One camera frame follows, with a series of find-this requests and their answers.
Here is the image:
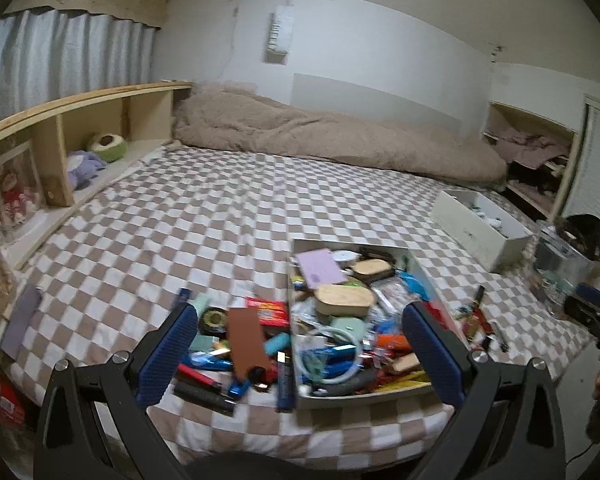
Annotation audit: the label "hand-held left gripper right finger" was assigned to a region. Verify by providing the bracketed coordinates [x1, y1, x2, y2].
[401, 301, 567, 480]

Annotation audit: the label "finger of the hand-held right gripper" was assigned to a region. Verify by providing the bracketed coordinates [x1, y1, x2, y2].
[564, 295, 600, 356]
[575, 282, 600, 311]

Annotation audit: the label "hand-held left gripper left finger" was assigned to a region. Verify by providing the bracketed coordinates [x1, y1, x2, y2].
[34, 302, 199, 480]

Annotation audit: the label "pile of cosmetic tubes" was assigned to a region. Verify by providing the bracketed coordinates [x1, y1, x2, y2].
[457, 285, 511, 353]

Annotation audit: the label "white cardboard box container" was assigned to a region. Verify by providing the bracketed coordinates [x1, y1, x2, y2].
[287, 238, 453, 411]

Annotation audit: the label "purple sticky note pad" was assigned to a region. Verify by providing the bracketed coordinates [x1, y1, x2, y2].
[297, 250, 347, 286]

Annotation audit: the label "red tube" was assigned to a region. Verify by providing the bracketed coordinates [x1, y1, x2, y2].
[176, 364, 226, 393]

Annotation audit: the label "clear plastic bin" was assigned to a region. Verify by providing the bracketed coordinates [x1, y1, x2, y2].
[532, 220, 600, 316]

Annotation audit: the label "black tube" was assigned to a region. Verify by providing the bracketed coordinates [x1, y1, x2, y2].
[172, 379, 236, 415]

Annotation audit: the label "round black tin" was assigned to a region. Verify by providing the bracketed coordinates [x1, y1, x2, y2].
[200, 308, 229, 336]

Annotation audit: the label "dark round object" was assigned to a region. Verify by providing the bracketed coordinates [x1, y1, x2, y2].
[562, 214, 600, 261]

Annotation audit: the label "mint green small box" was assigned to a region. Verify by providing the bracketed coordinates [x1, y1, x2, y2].
[187, 294, 212, 318]

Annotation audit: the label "clear plastic case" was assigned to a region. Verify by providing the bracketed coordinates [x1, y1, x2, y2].
[375, 280, 416, 311]

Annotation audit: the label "blue plastic packet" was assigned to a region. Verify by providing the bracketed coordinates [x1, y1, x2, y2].
[400, 270, 433, 301]

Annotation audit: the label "brown leather case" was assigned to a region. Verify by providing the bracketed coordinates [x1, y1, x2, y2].
[227, 307, 271, 378]

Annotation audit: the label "mint green round case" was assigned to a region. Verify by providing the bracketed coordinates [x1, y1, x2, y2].
[330, 315, 368, 343]

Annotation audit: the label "black foam grip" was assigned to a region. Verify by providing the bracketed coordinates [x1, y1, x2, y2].
[307, 372, 381, 396]

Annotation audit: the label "blue tube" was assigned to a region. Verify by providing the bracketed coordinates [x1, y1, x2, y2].
[310, 345, 361, 376]

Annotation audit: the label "large oval wooden-lid box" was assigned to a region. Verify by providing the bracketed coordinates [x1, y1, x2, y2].
[314, 284, 378, 322]

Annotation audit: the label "small oval wooden-lid box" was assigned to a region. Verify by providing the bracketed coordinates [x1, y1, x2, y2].
[352, 258, 396, 281]

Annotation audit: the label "teal tube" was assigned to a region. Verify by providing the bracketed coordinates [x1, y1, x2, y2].
[264, 332, 291, 356]

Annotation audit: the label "red snack packet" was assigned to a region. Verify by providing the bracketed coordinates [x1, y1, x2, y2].
[245, 297, 291, 326]

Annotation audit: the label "navy blue long box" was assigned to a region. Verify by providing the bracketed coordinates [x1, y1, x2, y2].
[277, 351, 297, 412]

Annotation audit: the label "white shoe box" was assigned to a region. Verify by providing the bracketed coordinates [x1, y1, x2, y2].
[431, 189, 535, 274]

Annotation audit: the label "white door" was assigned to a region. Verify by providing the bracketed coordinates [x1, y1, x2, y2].
[562, 95, 600, 241]

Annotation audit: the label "checkered bed sheet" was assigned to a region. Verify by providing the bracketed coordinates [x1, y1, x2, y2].
[0, 145, 598, 463]

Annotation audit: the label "grey notebook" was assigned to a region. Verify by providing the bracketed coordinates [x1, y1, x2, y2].
[0, 284, 43, 361]

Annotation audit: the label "pink clothes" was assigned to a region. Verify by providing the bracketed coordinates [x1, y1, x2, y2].
[495, 127, 571, 171]

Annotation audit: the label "plastic bottle red label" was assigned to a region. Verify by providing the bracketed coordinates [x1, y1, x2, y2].
[0, 365, 26, 431]

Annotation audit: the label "wardrobe shelf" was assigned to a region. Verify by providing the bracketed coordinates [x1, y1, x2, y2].
[482, 101, 579, 221]

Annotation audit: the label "purple plush toy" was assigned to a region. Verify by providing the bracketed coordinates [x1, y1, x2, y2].
[66, 150, 108, 191]

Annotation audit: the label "green plush toy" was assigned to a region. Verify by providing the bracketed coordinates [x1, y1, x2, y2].
[87, 132, 129, 162]

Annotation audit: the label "doll in clear case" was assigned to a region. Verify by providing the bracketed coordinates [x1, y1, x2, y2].
[0, 141, 46, 241]

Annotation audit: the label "beige comforter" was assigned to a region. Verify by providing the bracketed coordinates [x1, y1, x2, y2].
[172, 82, 508, 183]

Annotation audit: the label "wooden bedside shelf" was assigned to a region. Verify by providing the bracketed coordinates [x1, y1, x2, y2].
[0, 81, 193, 271]

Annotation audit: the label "grey curtain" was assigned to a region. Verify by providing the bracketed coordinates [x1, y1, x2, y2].
[0, 8, 158, 131]

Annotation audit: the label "white hanging paper bag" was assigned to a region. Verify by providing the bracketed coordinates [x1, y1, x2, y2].
[267, 5, 294, 56]

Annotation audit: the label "white plastic ring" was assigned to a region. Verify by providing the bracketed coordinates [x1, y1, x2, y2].
[300, 332, 366, 386]

